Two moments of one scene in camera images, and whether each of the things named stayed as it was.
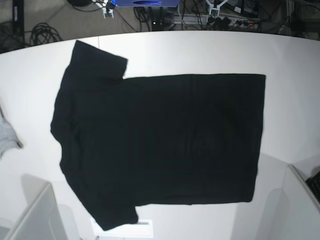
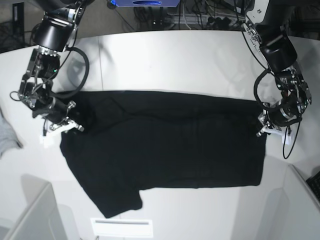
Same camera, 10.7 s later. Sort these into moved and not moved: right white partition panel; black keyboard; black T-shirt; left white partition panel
Moved: black T-shirt
Not moved: black keyboard; right white partition panel; left white partition panel
